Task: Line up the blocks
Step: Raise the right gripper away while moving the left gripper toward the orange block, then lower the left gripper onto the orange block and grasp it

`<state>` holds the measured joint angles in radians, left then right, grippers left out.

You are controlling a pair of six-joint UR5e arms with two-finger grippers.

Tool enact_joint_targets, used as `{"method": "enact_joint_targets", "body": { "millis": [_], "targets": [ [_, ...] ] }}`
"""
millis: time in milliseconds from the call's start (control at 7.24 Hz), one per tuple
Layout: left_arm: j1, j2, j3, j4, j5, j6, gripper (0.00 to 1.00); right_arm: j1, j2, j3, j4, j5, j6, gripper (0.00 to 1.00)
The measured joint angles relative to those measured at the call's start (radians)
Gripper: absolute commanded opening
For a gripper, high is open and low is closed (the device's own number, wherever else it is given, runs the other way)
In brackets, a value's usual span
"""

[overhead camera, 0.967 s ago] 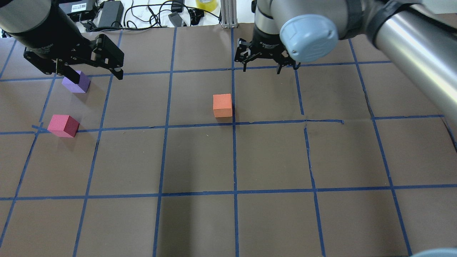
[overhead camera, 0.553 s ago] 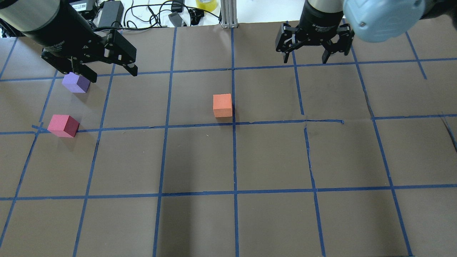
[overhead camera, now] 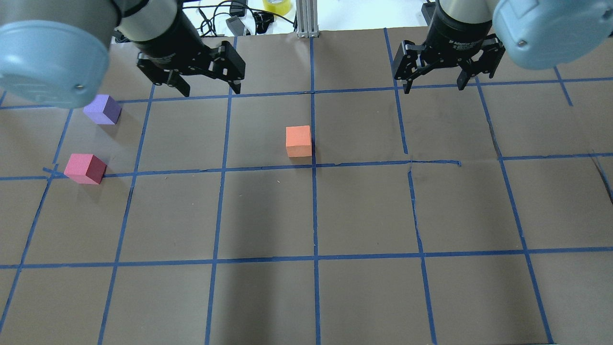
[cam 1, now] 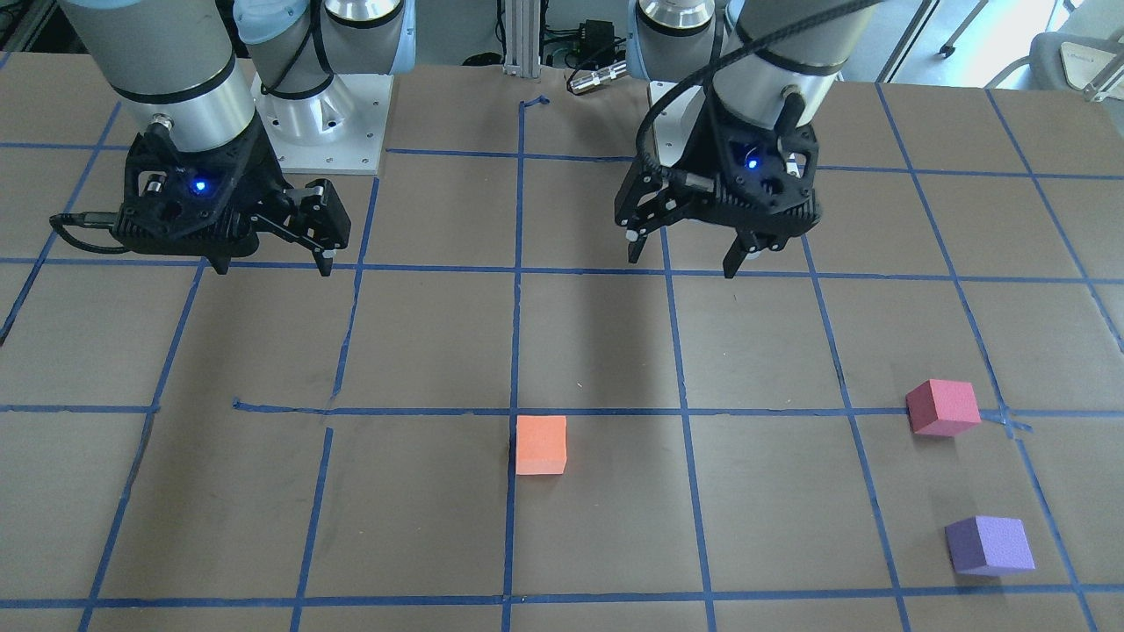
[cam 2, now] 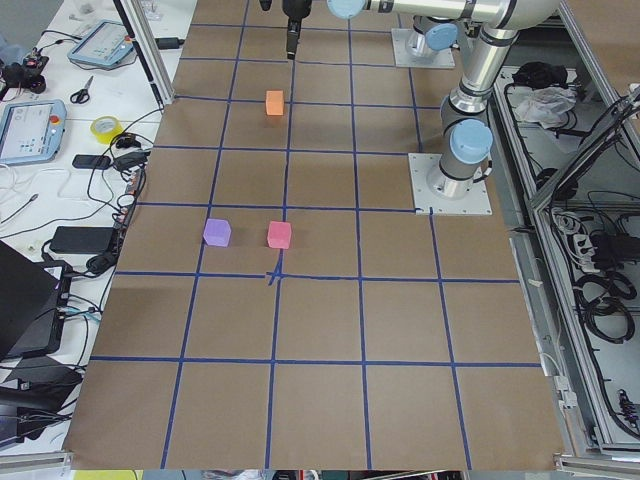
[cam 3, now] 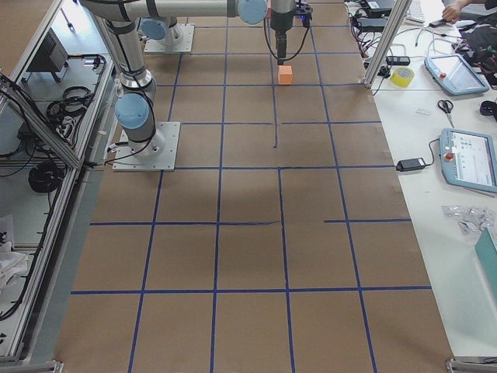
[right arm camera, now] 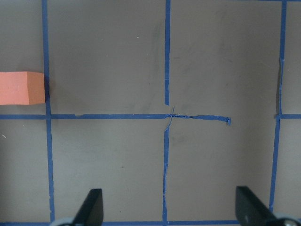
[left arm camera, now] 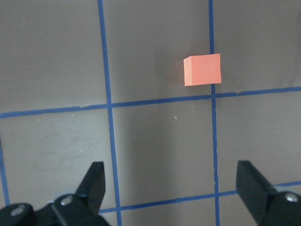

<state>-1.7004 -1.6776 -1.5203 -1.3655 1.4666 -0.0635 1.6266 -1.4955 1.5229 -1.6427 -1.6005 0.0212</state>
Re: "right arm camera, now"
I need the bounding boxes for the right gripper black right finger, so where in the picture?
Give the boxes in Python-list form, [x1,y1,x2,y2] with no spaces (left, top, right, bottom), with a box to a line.
[235,186,298,223]

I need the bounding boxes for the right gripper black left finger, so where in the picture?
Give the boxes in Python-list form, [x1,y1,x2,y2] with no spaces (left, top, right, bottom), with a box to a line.
[53,188,104,223]

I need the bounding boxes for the orange foam block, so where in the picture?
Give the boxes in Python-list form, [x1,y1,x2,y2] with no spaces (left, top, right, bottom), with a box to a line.
[0,72,45,105]

